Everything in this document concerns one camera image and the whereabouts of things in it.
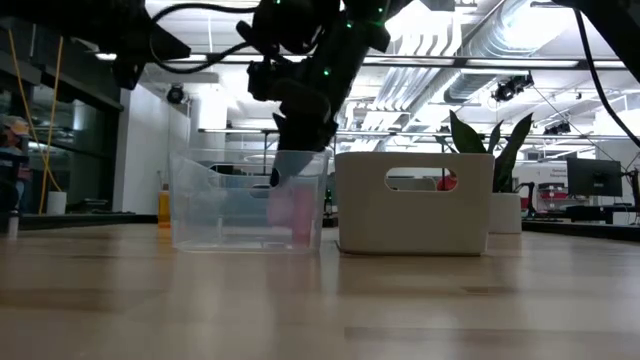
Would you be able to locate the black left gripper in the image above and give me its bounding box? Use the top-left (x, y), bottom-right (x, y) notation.
top-left (268, 82), bottom-right (340, 188)

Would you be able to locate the clear plastic bin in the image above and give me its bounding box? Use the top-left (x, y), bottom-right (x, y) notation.
top-left (168, 148), bottom-right (331, 254)

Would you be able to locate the white plastic bin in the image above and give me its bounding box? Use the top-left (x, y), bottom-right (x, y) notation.
top-left (333, 151), bottom-right (495, 257)

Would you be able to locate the white cylindrical bin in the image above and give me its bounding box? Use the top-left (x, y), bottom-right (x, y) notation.
top-left (45, 190), bottom-right (68, 217)

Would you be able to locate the black round ceiling fixture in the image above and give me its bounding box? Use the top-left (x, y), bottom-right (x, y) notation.
top-left (165, 83), bottom-right (188, 106)

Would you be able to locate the green potted plant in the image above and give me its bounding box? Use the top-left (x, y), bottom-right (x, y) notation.
top-left (434, 109), bottom-right (534, 194)

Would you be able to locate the white plant pot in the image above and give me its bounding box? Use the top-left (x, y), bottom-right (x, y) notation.
top-left (488, 192), bottom-right (522, 235)

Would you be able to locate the black ceiling spotlight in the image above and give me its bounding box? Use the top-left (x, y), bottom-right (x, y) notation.
top-left (543, 120), bottom-right (573, 137)
top-left (491, 73), bottom-right (535, 104)

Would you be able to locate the person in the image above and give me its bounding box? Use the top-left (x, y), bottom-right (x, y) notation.
top-left (0, 114), bottom-right (32, 214)

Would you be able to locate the black computer monitor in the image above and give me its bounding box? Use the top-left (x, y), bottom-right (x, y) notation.
top-left (566, 156), bottom-right (624, 198)

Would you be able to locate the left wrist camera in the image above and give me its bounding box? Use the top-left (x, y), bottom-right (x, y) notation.
top-left (246, 58), bottom-right (282, 103)

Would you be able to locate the black cable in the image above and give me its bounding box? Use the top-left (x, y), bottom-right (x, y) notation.
top-left (573, 8), bottom-right (640, 149)
top-left (148, 2), bottom-right (262, 75)

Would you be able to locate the silver ventilation duct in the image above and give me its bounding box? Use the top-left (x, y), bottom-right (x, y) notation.
top-left (444, 0), bottom-right (569, 104)

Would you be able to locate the black aluminium frame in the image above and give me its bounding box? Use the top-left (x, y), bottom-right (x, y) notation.
top-left (0, 213), bottom-right (640, 244)

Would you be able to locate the yellow cable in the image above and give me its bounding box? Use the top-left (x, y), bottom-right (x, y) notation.
top-left (5, 27), bottom-right (65, 201)

